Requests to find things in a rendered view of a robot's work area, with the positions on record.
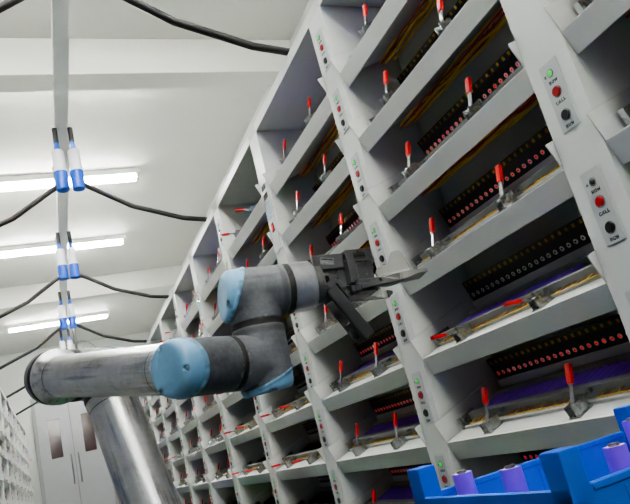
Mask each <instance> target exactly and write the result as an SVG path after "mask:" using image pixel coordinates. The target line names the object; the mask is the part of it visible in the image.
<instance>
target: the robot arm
mask: <svg viewBox="0 0 630 504"><path fill-rule="evenodd" d="M356 251H362V252H356ZM373 269H374V267H373V263H372V255H371V251H370V248H363V249H352V250H344V251H343V252H342V253H339V254H329V255H318V256H311V257H310V259H309V260H307V261H305V262H294V263H286V264H278V265H268V266H258V267H248V268H244V267H241V268H239V269H232V270H227V271H225V272H224V273H223V274H222V275H221V277H220V280H219V285H218V309H219V312H220V313H219V314H220V318H221V320H222V321H223V322H225V323H227V324H228V323H231V328H232V335H233V336H216V337H196V338H187V337H176V338H173V339H169V340H166V341H164V342H163V343H159V344H151V345H143V346H135V347H126V348H124V347H113V346H105V347H100V348H83V349H50V350H46V351H43V352H41V353H39V354H37V355H36V356H35V357H34V358H33V359H32V360H31V361H30V362H29V364H28V365H27V367H26V370H25V372H24V386H25V389H26V391H27V393H28V394H29V395H30V397H31V398H32V399H34V400H35V401H36V402H38V403H40V404H44V405H51V406H53V405H63V404H66V403H68V402H78V401H83V403H84V406H85V409H86V411H87V413H88V414H89V416H90V419H91V422H92V425H93V427H94V430H95V433H96V436H97V439H98V442H99V445H100V448H101V451H102V453H103V456H104V459H105V462H106V465H107V468H108V471H109V474H110V476H111V479H112V482H113V485H114V488H115V491H116V494H117V497H118V499H119V502H120V504H181V501H180V499H179V496H178V494H177V491H176V489H175V486H174V484H173V481H172V479H171V476H170V474H169V471H168V469H167V466H166V464H165V461H164V459H163V456H162V454H161V451H160V449H159V446H158V444H157V441H156V439H155V436H154V434H153V431H152V429H151V426H150V424H149V421H148V419H147V416H146V414H145V411H144V409H143V406H142V404H141V401H140V399H139V396H164V397H166V398H170V399H177V400H184V399H189V398H192V397H197V396H205V395H212V394H220V393H227V392H238V391H241V395H242V396H243V397H244V398H245V399H248V398H252V397H256V396H259V395H263V394H267V393H271V392H274V391H278V390H282V389H285V388H288V387H290V386H292V384H293V382H294V376H293V364H291V358H290V353H289V348H288V342H287V337H286V332H285V326H284V321H283V315H287V314H292V313H299V312H307V311H313V310H315V309H316V307H317V305H321V304H323V303H324V304H325V306H326V307H327V308H328V309H329V311H330V312H331V313H332V314H333V316H334V317H335V318H336V319H337V320H338V322H339V323H340V324H341V325H342V327H343V328H344V329H345V330H346V331H347V333H348V334H349V335H350V336H351V338H352V339H353V340H354V341H355V343H356V344H361V343H363V342H365V341H366V340H368V339H369V338H370V337H371V336H373V334H374V331H373V329H372V328H371V327H370V326H369V324H368V323H367V322H366V321H365V319H364V318H363V317H362V316H361V315H360V313H359V312H358V311H357V310H356V308H355V307H354V306H353V305H352V304H351V302H350V301H352V302H359V301H370V300H379V299H386V298H390V296H391V295H392V294H393V291H391V290H380V289H379V287H389V286H393V285H396V284H399V283H403V282H408V281H411V280H416V279H420V278H421V277H422V276H423V275H424V274H425V273H426V272H428V269H427V268H421V269H414V270H411V268H410V266H409V265H408V263H407V261H406V259H405V258H404V256H403V254H402V253H401V252H400V251H398V250H395V251H392V252H391V253H390V255H389V260H388V263H387V264H386V265H384V266H380V267H378V268H377V269H376V272H375V274H376V277H374V273H373ZM389 274H390V275H389ZM385 275H386V276H385Z"/></svg>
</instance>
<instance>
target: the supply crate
mask: <svg viewBox="0 0 630 504"><path fill-rule="evenodd" d="M613 412H614V415H615V417H616V420H617V423H618V426H619V428H620V432H616V433H613V434H610V435H607V436H604V437H601V438H598V439H595V440H592V441H589V442H585V443H582V444H579V445H576V446H567V447H560V448H555V449H552V450H549V451H546V452H543V453H541V454H539V458H536V459H533V460H530V461H527V462H524V463H521V464H517V465H521V466H522V470H523V473H524V476H525V479H526V482H527V485H528V488H529V491H522V492H506V491H505V488H504V485H503V482H502V478H501V475H500V472H499V471H496V472H493V473H490V474H487V475H483V476H480V477H477V478H474V480H475V484H476V487H477V490H478V494H469V495H457V491H456V488H455V485H453V486H449V487H446V488H443V489H441V488H440V484H439V481H438V477H437V474H436V470H435V467H434V465H432V464H431V465H424V466H420V467H416V468H413V469H410V470H408V471H407V474H408V478H409V482H410V485H411V489H412V493H413V496H414V501H415V504H630V467H628V468H625V469H622V470H619V471H617V472H614V473H610V470H609V467H608V464H607V462H606V459H605V456H604V453H603V450H602V448H603V447H606V446H607V444H608V443H612V442H619V443H626V444H627V447H628V449H629V452H630V445H629V442H628V439H627V437H626V434H625V431H624V428H623V426H622V423H621V422H622V421H624V420H625V418H629V417H630V404H629V405H624V406H620V407H617V408H614V409H613Z"/></svg>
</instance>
